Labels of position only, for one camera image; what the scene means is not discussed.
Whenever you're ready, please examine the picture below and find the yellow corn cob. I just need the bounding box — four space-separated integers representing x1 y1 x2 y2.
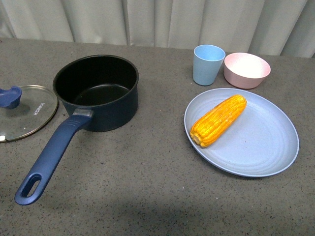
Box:
189 94 247 148

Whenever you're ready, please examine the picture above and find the light blue plate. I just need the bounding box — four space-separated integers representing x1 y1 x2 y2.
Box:
184 88 300 177

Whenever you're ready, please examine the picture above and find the glass lid blue knob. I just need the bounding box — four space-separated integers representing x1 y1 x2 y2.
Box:
0 85 58 143

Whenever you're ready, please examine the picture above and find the light blue cup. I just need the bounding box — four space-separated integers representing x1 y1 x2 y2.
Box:
193 45 225 86

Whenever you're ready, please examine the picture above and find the white curtain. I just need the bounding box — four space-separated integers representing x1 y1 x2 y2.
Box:
0 0 315 58

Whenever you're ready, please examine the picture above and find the pink bowl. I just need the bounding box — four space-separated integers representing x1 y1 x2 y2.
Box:
224 53 271 89

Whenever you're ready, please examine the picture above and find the dark blue saucepan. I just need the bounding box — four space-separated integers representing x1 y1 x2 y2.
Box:
14 55 139 206

